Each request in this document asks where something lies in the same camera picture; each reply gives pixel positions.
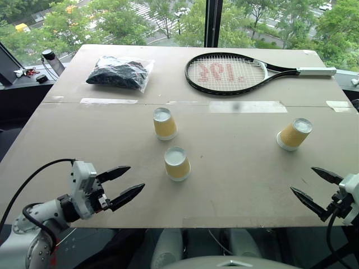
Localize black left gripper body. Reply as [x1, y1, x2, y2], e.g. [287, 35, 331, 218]
[89, 178, 112, 214]

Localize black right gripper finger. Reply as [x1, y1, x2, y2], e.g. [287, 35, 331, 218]
[310, 166, 344, 185]
[289, 186, 334, 222]

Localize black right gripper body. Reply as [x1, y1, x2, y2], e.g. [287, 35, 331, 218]
[326, 190, 355, 220]

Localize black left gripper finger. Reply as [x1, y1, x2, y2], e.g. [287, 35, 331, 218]
[96, 165, 132, 184]
[107, 183, 146, 212]

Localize yellow ribbed paper cup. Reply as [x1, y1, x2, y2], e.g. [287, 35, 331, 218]
[164, 146, 191, 182]
[276, 118, 314, 152]
[153, 107, 178, 141]

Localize grey rounded leg shell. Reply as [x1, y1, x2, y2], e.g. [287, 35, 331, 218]
[224, 228, 263, 260]
[150, 228, 185, 269]

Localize short white tape strip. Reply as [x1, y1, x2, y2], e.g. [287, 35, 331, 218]
[326, 100, 353, 113]

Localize long clear tape strip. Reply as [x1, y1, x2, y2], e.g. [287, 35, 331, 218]
[80, 98, 139, 105]

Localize clear bag of black items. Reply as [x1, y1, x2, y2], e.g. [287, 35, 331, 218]
[85, 55, 155, 94]

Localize grey rounded robot body shell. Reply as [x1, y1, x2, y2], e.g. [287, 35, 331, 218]
[164, 255, 302, 269]

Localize wide clear tape strip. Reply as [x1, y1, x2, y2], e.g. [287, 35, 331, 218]
[209, 100, 289, 114]

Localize black and white tennis racket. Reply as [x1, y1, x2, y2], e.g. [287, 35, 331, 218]
[184, 53, 337, 97]

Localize black round device on stand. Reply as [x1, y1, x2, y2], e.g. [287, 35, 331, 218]
[40, 49, 66, 78]

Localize white and red small items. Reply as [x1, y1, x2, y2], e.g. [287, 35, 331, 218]
[13, 67, 38, 78]

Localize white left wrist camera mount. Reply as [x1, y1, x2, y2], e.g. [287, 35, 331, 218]
[69, 160, 98, 220]

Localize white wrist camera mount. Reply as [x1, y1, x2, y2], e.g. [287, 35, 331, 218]
[69, 160, 98, 220]
[338, 173, 359, 226]

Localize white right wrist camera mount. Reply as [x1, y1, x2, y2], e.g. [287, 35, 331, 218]
[338, 173, 359, 226]

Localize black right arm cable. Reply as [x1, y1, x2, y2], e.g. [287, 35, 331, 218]
[326, 206, 359, 269]

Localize black window frame post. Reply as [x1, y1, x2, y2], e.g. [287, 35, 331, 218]
[204, 0, 224, 48]

